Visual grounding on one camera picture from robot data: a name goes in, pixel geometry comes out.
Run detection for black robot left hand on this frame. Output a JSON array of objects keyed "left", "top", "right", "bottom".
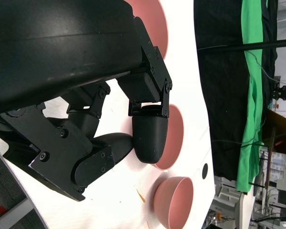
[{"left": 0, "top": 0, "right": 174, "bottom": 202}]

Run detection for pink plastic bowl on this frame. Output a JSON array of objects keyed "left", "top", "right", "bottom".
[
  {"left": 123, "top": 0, "right": 169, "bottom": 62},
  {"left": 154, "top": 104, "right": 184, "bottom": 171},
  {"left": 153, "top": 176, "right": 194, "bottom": 229}
]

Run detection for orange sliver scrap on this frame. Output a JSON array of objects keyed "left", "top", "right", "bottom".
[{"left": 136, "top": 188, "right": 146, "bottom": 203}]

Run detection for black backdrop cloth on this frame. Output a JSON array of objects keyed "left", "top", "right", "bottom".
[{"left": 194, "top": 0, "right": 279, "bottom": 182}]

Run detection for green cloth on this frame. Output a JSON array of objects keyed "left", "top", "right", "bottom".
[{"left": 235, "top": 0, "right": 270, "bottom": 194}]

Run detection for black stand pole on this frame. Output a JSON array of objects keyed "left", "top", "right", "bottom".
[{"left": 197, "top": 38, "right": 286, "bottom": 52}]

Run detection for brown wooden desk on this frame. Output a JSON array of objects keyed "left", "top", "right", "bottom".
[{"left": 262, "top": 108, "right": 286, "bottom": 153}]

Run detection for stacked white storage boxes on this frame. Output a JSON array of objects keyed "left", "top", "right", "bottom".
[{"left": 268, "top": 151, "right": 286, "bottom": 178}]

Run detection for white power strip red switch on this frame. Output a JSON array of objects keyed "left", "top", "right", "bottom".
[{"left": 0, "top": 198, "right": 35, "bottom": 229}]

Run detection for white metal table frame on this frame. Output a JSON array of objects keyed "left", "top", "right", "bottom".
[{"left": 209, "top": 176, "right": 255, "bottom": 229}]

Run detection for black camera on stand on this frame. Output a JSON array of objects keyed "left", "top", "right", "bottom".
[{"left": 270, "top": 82, "right": 286, "bottom": 101}]

